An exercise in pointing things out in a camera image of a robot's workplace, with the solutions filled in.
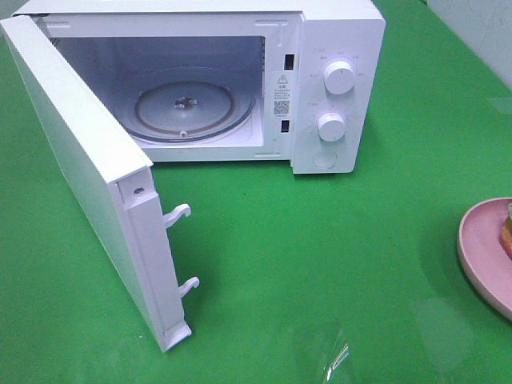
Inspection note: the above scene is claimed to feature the burger with lettuce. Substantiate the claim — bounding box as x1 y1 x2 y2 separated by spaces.
499 203 512 258

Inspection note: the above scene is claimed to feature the white microwave door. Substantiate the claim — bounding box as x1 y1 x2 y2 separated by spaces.
2 16 199 350

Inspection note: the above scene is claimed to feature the pink round plate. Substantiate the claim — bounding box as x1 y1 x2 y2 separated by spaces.
457 197 511 320

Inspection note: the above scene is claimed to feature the glass microwave turntable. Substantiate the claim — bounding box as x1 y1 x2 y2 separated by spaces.
114 67 261 144

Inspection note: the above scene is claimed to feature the white microwave oven body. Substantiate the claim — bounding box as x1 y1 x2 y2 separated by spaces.
9 1 386 174

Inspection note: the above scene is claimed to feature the clear plastic film piece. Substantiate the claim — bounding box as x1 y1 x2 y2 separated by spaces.
290 319 351 382

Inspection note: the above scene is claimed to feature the white timer knob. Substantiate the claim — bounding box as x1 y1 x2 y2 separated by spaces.
317 113 346 142

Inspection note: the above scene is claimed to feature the upper white power knob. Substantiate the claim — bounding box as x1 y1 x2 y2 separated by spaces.
323 59 356 95

